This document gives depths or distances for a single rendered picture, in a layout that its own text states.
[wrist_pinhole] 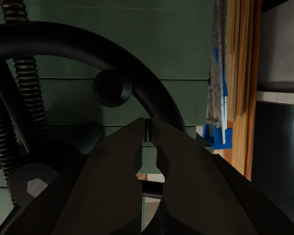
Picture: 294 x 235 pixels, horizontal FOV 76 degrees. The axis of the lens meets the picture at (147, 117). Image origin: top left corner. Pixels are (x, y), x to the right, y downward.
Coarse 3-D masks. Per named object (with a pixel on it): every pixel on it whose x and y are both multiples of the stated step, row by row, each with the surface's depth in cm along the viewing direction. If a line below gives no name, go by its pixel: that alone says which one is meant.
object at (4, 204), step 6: (0, 192) 28; (6, 192) 28; (0, 198) 28; (6, 198) 28; (0, 204) 28; (6, 204) 28; (0, 210) 28; (6, 210) 28; (0, 216) 29; (6, 216) 29; (0, 222) 29
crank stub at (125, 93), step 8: (104, 72) 11; (112, 72) 11; (120, 72) 12; (96, 80) 11; (104, 80) 11; (112, 80) 11; (120, 80) 11; (128, 80) 12; (96, 88) 11; (104, 88) 11; (112, 88) 11; (120, 88) 11; (128, 88) 12; (96, 96) 12; (104, 96) 11; (112, 96) 11; (120, 96) 11; (128, 96) 12; (104, 104) 12; (112, 104) 12; (120, 104) 12
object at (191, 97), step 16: (16, 80) 34; (48, 80) 34; (64, 80) 35; (80, 80) 35; (160, 80) 35; (176, 80) 35; (192, 80) 35; (48, 96) 35; (64, 96) 35; (80, 96) 35; (176, 96) 36; (192, 96) 36; (48, 112) 35; (64, 112) 36; (80, 112) 36; (96, 112) 36; (112, 112) 36; (128, 112) 36; (144, 112) 36; (192, 112) 36
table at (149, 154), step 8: (200, 136) 45; (208, 144) 39; (24, 152) 33; (144, 152) 37; (152, 152) 37; (0, 160) 30; (144, 160) 38; (152, 160) 38; (0, 168) 27; (144, 168) 38; (152, 168) 38; (0, 176) 27; (0, 184) 28
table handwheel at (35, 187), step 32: (0, 32) 15; (32, 32) 15; (64, 32) 16; (0, 64) 17; (96, 64) 17; (128, 64) 16; (0, 96) 17; (160, 96) 17; (32, 128) 18; (96, 128) 33; (32, 160) 16; (64, 160) 17; (32, 192) 17; (160, 192) 19; (160, 224) 19
